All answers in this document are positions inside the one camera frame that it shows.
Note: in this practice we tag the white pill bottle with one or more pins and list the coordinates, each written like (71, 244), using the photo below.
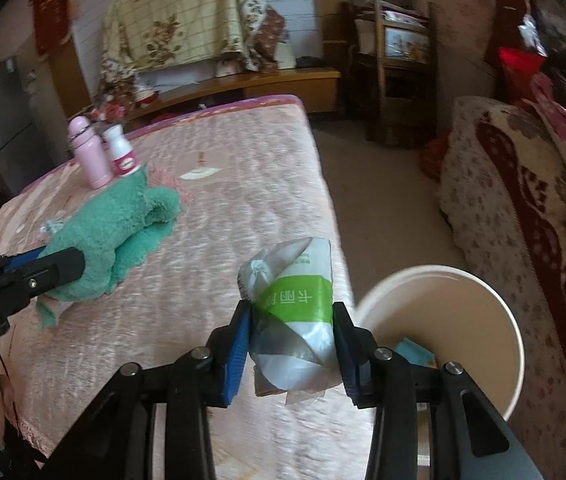
(122, 155)

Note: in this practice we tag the red white ornament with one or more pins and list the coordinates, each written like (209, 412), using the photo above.
(148, 95)

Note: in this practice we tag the pink quilted bed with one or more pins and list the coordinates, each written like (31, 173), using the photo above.
(243, 200)

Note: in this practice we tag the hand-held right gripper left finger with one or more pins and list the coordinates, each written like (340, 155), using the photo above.
(237, 355)

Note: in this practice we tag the grey refrigerator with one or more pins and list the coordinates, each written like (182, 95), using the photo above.
(5, 120)

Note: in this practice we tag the red cloth on floor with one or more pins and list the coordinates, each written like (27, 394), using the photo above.
(433, 157)

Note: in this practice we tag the small black box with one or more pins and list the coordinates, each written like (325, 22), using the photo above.
(305, 62)

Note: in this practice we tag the pink thermos bottle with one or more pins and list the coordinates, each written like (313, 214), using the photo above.
(90, 160)

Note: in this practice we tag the green fluffy towel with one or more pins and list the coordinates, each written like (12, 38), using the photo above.
(113, 230)

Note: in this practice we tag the dark wooden chair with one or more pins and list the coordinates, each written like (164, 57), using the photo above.
(393, 95)

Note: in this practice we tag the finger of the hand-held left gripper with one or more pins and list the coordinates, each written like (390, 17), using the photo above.
(20, 260)
(63, 267)

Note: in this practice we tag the red hanging cloth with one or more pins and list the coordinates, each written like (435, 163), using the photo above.
(53, 5)

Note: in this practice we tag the yellow floral checked cloth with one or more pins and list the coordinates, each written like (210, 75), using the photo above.
(178, 15)

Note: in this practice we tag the red plastic bag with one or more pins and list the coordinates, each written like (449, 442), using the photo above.
(520, 67)

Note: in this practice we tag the brown floral cloth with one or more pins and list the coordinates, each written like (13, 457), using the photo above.
(268, 35)

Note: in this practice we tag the silver blister wrapper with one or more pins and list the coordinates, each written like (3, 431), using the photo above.
(54, 226)

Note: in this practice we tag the white green printed plastic packet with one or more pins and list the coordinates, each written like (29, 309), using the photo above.
(293, 300)

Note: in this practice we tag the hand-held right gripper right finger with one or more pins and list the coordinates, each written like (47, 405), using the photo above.
(345, 355)

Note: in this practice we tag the dark red patterned blanket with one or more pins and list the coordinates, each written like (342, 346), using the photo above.
(538, 210)

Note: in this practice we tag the sofa with cream floral cover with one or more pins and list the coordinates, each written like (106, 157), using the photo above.
(473, 210)

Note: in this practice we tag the white round bin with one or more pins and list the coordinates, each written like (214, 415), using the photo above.
(463, 310)

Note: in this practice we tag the blue wrapper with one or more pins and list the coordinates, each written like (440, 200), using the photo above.
(413, 352)

